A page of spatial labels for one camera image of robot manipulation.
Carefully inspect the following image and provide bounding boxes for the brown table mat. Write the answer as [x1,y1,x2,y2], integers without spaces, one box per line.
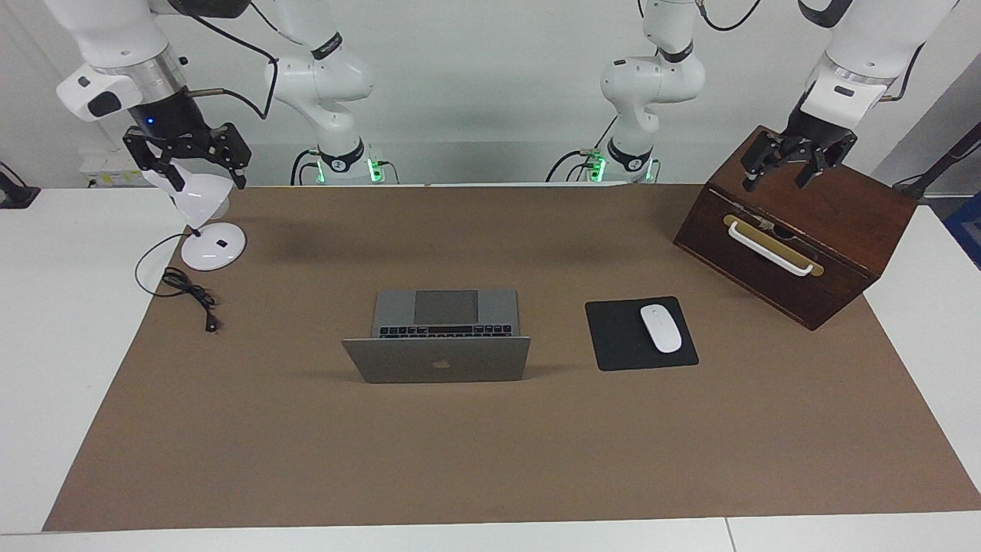
[42,182,981,532]

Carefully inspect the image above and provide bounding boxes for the white power strip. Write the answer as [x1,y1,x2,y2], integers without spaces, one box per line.
[80,152,150,189]

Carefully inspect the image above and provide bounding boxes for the black arm base cable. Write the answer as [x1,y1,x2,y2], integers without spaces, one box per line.
[546,115,618,183]
[290,148,321,186]

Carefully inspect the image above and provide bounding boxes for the grey aluminium laptop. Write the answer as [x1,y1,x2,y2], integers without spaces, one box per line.
[342,289,532,384]

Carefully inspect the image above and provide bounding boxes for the black tripod stand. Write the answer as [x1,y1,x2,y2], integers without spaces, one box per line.
[893,123,981,202]

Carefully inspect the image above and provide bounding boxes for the brass handle plate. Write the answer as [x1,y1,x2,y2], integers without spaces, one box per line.
[723,214,825,278]

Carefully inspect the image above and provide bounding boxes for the dark wooden box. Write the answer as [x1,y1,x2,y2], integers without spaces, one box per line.
[673,125,918,331]

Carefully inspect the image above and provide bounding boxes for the black lamp power cable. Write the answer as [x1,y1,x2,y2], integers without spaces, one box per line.
[135,232,221,334]

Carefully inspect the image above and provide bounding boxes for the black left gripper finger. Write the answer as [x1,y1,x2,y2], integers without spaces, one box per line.
[741,129,784,192]
[795,136,855,190]

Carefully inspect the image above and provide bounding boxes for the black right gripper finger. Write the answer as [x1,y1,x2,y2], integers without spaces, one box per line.
[123,129,187,192]
[211,123,252,189]

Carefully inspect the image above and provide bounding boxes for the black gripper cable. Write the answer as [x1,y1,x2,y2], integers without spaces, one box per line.
[696,0,924,102]
[176,0,279,120]

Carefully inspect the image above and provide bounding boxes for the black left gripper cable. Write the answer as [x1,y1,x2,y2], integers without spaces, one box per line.
[696,0,924,102]

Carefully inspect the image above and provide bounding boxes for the white box handle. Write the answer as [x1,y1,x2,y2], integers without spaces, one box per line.
[727,221,815,277]

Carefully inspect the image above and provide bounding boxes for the blue crate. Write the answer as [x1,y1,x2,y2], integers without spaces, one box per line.
[944,192,981,269]

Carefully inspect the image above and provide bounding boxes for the white computer mouse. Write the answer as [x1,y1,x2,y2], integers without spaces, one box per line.
[640,304,683,354]

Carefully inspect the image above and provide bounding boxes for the white desk lamp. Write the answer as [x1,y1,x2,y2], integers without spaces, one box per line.
[142,163,248,271]

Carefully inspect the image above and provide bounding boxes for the black mouse pad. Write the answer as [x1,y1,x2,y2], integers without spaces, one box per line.
[585,296,700,372]

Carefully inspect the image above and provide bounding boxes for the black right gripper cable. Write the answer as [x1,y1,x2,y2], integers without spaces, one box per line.
[176,0,279,120]

